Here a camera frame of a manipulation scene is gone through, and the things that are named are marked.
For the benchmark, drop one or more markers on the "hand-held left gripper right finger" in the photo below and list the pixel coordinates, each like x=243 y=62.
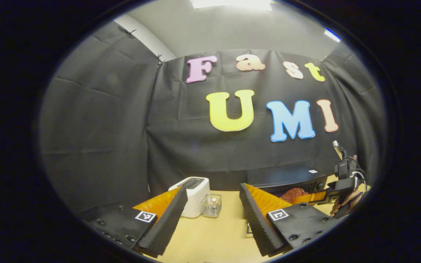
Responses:
x=260 y=226

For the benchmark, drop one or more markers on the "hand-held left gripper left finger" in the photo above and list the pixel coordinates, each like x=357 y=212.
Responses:
x=163 y=226

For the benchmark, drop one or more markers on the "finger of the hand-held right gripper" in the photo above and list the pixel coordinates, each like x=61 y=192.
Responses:
x=314 y=197

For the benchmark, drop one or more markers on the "reddish brown roast meat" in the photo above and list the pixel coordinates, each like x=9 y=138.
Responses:
x=294 y=194

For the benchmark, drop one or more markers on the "black electric oven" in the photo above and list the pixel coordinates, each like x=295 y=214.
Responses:
x=283 y=177

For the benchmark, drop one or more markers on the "white keyboard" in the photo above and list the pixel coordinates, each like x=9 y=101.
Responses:
x=249 y=229

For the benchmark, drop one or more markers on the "white toaster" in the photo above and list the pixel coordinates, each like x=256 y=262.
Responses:
x=196 y=197

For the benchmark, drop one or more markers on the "clear plastic box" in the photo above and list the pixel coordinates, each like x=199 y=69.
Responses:
x=211 y=206

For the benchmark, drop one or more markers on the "black backdrop cloth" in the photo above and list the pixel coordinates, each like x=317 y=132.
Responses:
x=104 y=128

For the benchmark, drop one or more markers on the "small ceiling light panel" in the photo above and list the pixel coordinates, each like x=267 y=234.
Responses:
x=332 y=35

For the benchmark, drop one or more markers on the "large ceiling light panel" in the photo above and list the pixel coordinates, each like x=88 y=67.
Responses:
x=232 y=3

